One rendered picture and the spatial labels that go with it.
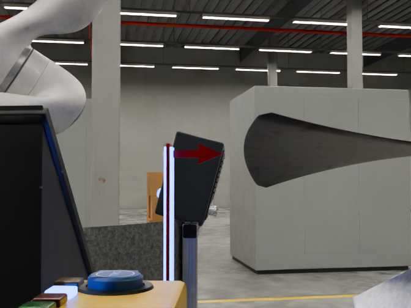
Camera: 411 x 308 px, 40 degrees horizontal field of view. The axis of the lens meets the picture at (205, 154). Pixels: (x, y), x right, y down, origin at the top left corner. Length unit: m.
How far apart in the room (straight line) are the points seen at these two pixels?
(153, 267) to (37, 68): 1.66
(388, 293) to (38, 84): 0.69
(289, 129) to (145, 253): 1.99
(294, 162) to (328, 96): 6.39
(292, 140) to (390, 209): 6.75
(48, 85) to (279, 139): 0.55
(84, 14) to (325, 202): 6.09
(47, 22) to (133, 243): 1.56
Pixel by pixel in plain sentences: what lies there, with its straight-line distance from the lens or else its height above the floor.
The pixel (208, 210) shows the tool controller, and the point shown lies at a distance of 1.27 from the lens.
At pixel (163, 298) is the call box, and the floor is 1.07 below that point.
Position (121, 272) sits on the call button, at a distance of 0.43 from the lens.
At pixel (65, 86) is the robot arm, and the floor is 1.32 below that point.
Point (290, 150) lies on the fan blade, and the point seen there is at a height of 1.18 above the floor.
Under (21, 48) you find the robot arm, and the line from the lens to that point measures 1.08.
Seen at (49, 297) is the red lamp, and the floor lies 1.08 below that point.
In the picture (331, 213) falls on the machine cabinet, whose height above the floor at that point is 0.71.
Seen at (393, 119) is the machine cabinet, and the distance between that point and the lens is 7.43.
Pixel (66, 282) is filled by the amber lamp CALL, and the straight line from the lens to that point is 0.43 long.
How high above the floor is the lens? 1.15
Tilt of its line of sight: 2 degrees up
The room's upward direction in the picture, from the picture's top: straight up
